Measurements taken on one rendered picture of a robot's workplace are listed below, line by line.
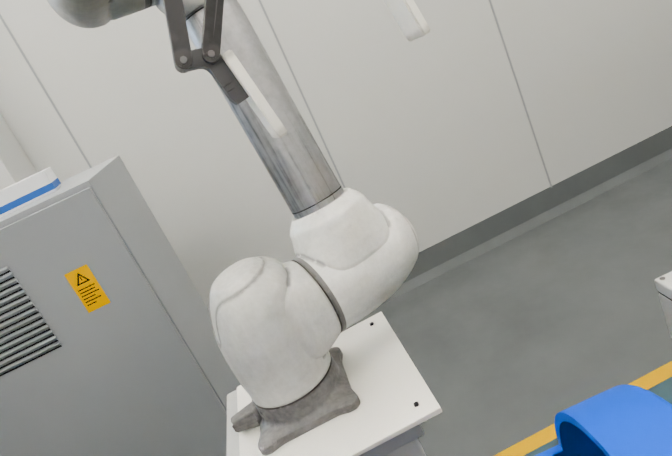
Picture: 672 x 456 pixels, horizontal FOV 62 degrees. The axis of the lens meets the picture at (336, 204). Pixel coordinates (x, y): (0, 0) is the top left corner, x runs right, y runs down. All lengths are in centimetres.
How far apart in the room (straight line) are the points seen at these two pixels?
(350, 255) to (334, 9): 227
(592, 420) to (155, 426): 179
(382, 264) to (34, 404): 147
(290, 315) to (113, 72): 233
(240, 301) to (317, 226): 18
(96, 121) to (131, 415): 156
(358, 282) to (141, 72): 229
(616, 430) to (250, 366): 59
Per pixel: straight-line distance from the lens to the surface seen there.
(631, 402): 51
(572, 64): 360
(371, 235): 95
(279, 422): 99
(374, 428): 92
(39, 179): 206
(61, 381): 210
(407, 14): 45
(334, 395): 98
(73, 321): 199
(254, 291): 88
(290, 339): 91
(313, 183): 94
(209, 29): 41
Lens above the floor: 158
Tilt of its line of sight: 17 degrees down
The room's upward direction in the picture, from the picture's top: 25 degrees counter-clockwise
